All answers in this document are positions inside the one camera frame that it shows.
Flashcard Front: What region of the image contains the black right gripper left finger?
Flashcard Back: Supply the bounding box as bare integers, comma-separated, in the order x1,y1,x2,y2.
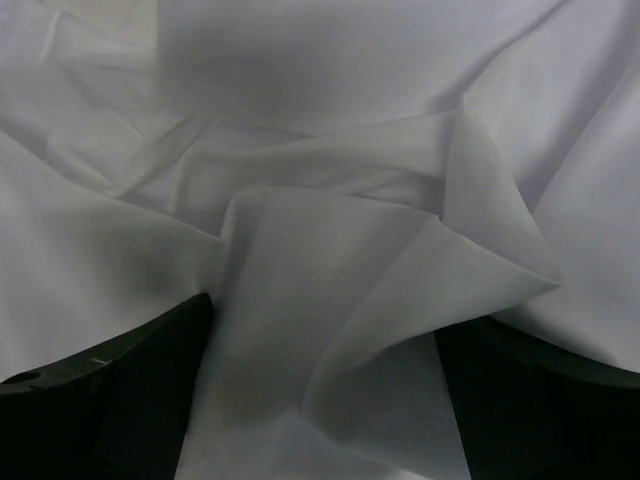
1,294,214,480

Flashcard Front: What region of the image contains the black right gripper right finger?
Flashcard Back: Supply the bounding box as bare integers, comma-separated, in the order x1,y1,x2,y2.
435,317,639,480

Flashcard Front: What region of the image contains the white shirt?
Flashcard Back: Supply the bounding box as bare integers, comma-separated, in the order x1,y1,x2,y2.
1,1,639,479

